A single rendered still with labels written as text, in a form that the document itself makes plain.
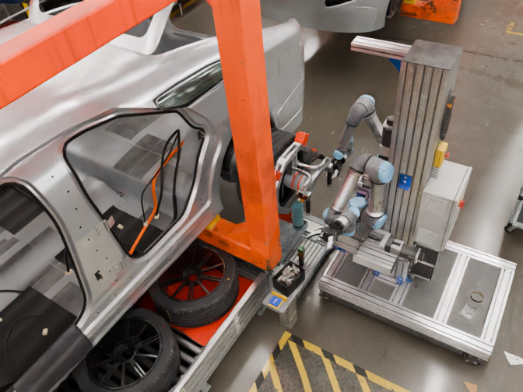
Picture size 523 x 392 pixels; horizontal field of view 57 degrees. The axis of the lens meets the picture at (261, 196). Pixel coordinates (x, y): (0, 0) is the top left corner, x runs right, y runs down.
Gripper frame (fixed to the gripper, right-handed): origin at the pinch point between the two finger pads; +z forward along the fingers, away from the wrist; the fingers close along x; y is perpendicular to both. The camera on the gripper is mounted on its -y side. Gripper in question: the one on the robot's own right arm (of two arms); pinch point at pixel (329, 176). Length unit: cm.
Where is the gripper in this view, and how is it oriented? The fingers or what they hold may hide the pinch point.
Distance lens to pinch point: 369.7
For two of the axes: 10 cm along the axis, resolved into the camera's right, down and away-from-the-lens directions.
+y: -0.9, -7.1, -7.0
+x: 8.4, 3.2, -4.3
